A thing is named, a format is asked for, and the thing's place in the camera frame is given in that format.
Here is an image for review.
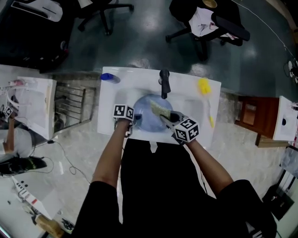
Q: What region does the black office chair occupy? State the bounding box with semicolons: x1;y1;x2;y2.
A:
76;0;135;37
165;0;251;61

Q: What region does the white control box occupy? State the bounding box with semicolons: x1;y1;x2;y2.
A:
11;173;63;220

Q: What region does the black floor cable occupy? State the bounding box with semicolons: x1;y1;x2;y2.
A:
47;139;91;184

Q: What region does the brown wooden cabinet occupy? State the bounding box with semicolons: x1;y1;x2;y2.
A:
234;95;280;140

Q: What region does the clear plastic bag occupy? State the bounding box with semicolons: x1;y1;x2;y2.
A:
280;146;298;177

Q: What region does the steel wire rack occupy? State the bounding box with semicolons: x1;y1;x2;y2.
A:
53;79;96;134

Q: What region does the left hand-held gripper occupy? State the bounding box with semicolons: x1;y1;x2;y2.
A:
113;104;142;138

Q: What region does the person's right forearm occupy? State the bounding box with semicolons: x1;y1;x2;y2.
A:
186;139;234;198

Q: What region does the person's left forearm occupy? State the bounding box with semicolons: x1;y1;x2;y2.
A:
92;118;131;189

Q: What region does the large blue plate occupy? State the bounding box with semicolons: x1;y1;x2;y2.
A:
133;94;174;133

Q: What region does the clear pink plastic packet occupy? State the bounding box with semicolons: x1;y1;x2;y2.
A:
8;79;27;87

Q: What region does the white paper sheet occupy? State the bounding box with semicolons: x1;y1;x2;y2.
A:
78;0;94;9

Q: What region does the white floor cable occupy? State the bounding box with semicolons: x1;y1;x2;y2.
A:
232;0;296;59

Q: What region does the white ceramic sink basin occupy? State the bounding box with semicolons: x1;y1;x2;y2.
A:
96;66;222;148

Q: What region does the yellow-green sponge cloth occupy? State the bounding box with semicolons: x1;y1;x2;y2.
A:
150;99;172;119

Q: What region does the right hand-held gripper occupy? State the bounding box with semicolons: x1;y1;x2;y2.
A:
159;111;200;146

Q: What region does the black and white machine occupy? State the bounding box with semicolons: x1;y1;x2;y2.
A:
0;0;76;74

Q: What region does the person's black clothing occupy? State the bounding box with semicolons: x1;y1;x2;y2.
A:
72;138;278;238

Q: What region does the wooden slat crate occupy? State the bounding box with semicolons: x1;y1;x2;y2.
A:
255;133;291;148

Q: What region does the wooden bowl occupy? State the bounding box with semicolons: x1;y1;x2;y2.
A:
202;0;218;9

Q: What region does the white sink basin on rack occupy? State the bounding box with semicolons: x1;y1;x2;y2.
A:
9;76;58;140

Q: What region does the white stained cloth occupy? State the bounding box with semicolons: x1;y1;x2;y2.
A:
188;7;219;37

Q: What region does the blue plastic bottle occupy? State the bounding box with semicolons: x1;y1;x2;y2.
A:
100;73;121;84

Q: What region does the black faucet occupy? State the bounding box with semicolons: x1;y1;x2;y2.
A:
159;69;171;99

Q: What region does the black equipment stand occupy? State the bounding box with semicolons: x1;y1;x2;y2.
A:
263;169;298;221

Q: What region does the white sink top with hole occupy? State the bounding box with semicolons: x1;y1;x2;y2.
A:
272;95;298;141

